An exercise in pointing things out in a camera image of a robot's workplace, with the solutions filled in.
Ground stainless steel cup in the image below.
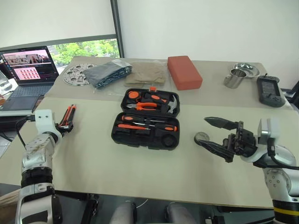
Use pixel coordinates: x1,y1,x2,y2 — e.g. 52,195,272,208
223,68,246,89

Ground small black orange screwdriver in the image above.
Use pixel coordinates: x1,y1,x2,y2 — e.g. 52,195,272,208
132,120,178,133

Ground folded dark blue cloth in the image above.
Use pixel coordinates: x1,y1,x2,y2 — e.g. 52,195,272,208
83,59,133,89

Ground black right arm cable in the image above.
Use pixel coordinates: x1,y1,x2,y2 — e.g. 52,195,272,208
267,137,299,170

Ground orange handled pliers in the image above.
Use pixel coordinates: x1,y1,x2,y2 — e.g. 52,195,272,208
127,101,162,112

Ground folded tan cloth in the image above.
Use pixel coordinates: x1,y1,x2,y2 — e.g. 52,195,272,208
124,61,167,88

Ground orange black tape measure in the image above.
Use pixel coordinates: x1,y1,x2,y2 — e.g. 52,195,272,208
127,90,141,103

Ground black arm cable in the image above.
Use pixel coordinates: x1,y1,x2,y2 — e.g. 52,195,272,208
267,137,299,170
14,114,36,150

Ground black support frame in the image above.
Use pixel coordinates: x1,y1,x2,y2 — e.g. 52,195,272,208
55,190,100,224

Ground grey window frame post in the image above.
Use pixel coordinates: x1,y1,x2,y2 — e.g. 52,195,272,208
110,0,125,59

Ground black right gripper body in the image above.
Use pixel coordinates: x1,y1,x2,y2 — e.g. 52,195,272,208
223,120,259,156

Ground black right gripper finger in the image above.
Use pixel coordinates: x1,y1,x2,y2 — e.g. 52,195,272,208
197,139,235,163
203,116,240,131

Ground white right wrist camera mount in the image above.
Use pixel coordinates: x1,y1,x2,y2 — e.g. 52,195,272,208
240,117,281,164

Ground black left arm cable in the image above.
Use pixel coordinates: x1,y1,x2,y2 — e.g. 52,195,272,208
14,114,36,150

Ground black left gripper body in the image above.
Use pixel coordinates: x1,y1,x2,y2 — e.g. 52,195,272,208
55,123,74,135

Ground black handheld controller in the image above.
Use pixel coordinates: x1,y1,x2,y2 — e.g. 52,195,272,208
256,75,286,108

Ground large black orange screwdriver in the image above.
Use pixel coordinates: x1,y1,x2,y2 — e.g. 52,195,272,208
121,114,170,124

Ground orange test pen screwdriver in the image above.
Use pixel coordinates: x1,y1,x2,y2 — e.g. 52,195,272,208
116,123,151,131

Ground perforated round metal disc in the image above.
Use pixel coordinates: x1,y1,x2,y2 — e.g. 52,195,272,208
63,63,98,87

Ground black plastic tool case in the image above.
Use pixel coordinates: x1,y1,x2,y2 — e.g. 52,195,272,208
111,86,181,151

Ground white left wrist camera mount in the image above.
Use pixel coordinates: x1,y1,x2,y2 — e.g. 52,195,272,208
34,109,63,139

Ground grey rounded shape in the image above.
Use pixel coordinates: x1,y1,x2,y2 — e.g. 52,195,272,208
109,201,137,224
164,202,197,224

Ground claw hammer orange grip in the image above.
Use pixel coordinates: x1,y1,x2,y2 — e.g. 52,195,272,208
143,91,179,115

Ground thin white wire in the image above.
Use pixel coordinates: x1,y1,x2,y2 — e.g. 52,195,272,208
136,198,149,209

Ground open laptop computer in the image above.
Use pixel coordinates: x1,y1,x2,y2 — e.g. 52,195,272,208
0,45,60,112

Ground orange-red rectangular box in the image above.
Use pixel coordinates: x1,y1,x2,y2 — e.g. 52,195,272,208
167,55,203,91

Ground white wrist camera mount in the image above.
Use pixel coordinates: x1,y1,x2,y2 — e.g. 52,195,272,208
240,117,281,164
34,109,63,139

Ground white plastic device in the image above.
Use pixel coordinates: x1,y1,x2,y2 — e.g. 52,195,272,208
0,70,13,94

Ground stainless steel bowl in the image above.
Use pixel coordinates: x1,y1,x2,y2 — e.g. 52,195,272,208
229,62,261,79

